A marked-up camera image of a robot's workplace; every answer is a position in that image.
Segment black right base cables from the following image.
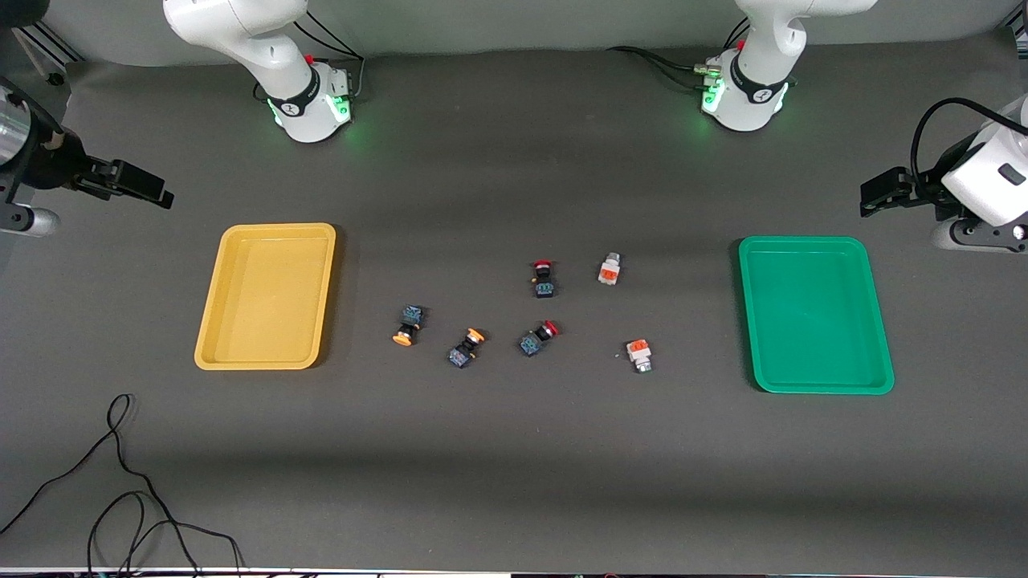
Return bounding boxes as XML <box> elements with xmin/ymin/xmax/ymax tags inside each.
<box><xmin>288</xmin><ymin>6</ymin><xmax>367</xmax><ymax>103</ymax></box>

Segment yellow plastic tray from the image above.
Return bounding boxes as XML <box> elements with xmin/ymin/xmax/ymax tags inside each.
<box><xmin>194</xmin><ymin>223</ymin><xmax>337</xmax><ymax>371</ymax></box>

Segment thin black loose cable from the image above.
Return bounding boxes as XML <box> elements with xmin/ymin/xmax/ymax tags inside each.
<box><xmin>0</xmin><ymin>393</ymin><xmax>246</xmax><ymax>577</ymax></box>

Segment aluminium frame profile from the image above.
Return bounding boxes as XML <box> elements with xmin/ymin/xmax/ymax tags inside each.
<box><xmin>0</xmin><ymin>20</ymin><xmax>86</xmax><ymax>88</ymax></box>

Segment black base cables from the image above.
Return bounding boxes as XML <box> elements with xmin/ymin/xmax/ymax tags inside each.
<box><xmin>606</xmin><ymin>16</ymin><xmax>752</xmax><ymax>91</ymax></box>
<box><xmin>288</xmin><ymin>6</ymin><xmax>367</xmax><ymax>103</ymax></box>

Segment black left base cables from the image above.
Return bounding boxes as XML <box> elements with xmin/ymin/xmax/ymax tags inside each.
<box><xmin>606</xmin><ymin>16</ymin><xmax>752</xmax><ymax>91</ymax></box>

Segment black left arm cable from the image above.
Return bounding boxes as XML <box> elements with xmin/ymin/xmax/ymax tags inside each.
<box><xmin>910</xmin><ymin>97</ymin><xmax>1028</xmax><ymax>189</ymax></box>

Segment yellow push button switch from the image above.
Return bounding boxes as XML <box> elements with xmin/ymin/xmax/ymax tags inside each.
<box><xmin>447</xmin><ymin>328</ymin><xmax>487</xmax><ymax>369</ymax></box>
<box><xmin>392</xmin><ymin>304</ymin><xmax>426</xmax><ymax>347</ymax></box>

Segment green plastic tray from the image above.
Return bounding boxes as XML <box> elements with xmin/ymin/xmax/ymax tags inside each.
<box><xmin>738</xmin><ymin>236</ymin><xmax>895</xmax><ymax>395</ymax></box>

